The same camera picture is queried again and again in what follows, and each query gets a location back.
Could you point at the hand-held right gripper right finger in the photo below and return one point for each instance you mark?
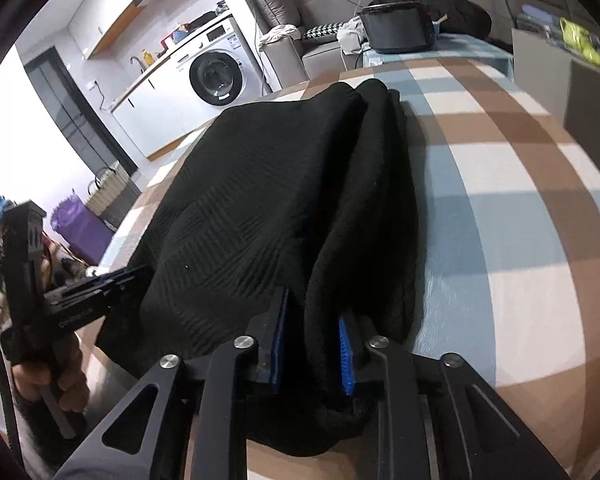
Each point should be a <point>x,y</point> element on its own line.
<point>346,355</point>

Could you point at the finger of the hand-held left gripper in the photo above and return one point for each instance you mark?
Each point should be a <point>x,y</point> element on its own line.
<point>125,282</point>

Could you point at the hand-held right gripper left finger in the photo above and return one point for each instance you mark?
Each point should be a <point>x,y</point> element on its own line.
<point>278,345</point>

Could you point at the light grey clothes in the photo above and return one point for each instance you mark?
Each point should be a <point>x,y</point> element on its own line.
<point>351,35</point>

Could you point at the person's left hand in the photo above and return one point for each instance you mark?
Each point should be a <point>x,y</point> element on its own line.
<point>35,377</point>

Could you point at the purple bag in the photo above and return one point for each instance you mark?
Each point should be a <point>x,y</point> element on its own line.
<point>80,230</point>

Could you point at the woven laundry basket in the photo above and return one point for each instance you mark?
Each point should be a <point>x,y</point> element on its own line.
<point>112,195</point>

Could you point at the white kitchen base cabinet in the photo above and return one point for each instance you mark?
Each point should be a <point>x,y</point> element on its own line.
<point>155,115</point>

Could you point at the dark glass door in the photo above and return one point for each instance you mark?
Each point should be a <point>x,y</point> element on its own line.
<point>75,110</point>

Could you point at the black faucet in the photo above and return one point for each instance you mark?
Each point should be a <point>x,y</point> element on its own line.
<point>139,64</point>

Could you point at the yellow bottle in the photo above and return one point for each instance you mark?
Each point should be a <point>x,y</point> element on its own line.
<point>147,58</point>

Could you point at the white washing machine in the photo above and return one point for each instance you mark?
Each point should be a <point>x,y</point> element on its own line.
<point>252,76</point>

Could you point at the grey sofa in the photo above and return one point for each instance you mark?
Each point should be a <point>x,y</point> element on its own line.
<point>325,62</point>

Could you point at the white cloth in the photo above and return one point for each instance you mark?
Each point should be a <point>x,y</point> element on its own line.
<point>280,34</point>

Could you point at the grey cushion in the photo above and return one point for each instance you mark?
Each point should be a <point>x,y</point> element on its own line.
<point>277,7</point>

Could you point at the houndstooth pillow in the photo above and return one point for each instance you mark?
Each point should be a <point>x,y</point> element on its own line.
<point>325,31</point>

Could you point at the teal tablecloth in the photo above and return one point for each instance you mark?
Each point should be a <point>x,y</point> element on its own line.
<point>470,54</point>

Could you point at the grey cube ottoman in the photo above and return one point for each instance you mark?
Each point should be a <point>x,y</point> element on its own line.
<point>585,105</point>

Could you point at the black jacket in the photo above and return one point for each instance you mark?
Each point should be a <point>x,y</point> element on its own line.
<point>460,15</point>

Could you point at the green teapot lid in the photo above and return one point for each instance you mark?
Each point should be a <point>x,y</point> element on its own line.
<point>595,55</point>

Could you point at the blue pillow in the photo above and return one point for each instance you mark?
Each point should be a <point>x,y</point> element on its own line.
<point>536,11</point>

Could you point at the green teapot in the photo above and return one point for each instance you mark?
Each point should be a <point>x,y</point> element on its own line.
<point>575,32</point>

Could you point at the white kitchen wall cabinet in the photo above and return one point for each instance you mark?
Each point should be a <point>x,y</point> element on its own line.
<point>110,10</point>

